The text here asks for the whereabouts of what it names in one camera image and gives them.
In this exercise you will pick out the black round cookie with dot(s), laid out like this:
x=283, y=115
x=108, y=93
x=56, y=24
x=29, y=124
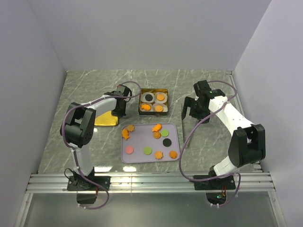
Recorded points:
x=167, y=142
x=149, y=97

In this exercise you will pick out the gold cookie tin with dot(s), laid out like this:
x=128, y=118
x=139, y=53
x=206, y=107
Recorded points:
x=153, y=113

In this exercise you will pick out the orange swirl cookie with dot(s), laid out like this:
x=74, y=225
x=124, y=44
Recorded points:
x=157, y=135

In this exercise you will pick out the orange flower cookie corner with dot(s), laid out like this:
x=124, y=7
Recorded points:
x=173, y=154

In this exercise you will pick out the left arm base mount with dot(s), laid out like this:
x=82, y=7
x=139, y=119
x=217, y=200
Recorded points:
x=87, y=192

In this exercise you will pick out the green round cookie lower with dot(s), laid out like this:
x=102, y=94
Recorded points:
x=147, y=150

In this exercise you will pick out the green round cookie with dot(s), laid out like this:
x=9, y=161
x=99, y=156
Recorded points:
x=164, y=133
x=147, y=150

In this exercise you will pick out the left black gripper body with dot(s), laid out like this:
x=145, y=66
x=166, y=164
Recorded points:
x=120, y=112

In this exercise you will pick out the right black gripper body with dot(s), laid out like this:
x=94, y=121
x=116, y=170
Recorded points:
x=197, y=110

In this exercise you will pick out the lavender tray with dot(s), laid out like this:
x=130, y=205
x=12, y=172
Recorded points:
x=146, y=143

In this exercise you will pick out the gold tin lid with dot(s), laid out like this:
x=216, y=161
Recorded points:
x=106, y=119

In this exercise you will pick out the orange flower cookie top-left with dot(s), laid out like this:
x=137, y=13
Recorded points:
x=130, y=128

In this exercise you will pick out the white paper cup top-left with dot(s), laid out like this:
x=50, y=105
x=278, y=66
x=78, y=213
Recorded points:
x=143, y=97

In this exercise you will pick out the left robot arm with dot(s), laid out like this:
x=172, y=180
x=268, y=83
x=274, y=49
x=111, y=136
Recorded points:
x=78, y=124

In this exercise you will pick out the green round cookie upper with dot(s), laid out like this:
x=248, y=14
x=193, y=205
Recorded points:
x=164, y=133

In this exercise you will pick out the white paper cup top-right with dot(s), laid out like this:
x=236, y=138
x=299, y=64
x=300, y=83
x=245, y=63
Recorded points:
x=163, y=102

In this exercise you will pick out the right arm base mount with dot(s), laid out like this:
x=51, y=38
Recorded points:
x=216, y=189

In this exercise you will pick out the white paper cup bottom-right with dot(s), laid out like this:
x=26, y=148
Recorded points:
x=164, y=106

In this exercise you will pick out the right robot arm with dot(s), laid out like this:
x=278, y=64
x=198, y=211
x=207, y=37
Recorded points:
x=248, y=141

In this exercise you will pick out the white paper cup bottom-left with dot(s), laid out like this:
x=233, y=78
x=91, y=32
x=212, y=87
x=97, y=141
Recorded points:
x=146, y=103

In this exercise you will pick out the pink round cookie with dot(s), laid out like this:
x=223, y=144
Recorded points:
x=129, y=150

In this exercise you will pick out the orange fish cookie top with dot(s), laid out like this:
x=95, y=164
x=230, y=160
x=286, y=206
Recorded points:
x=157, y=128

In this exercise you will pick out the orange waffle round cookie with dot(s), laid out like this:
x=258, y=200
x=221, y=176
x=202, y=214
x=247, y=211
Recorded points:
x=160, y=97

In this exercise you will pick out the orange fish cookie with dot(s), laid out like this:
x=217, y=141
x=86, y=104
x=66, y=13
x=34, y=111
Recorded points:
x=125, y=134
x=157, y=128
x=145, y=107

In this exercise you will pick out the metal tongs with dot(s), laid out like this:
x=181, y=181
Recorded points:
x=184, y=136

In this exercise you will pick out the orange flower cookie lower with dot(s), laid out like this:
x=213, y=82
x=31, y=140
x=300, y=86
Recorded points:
x=158, y=155

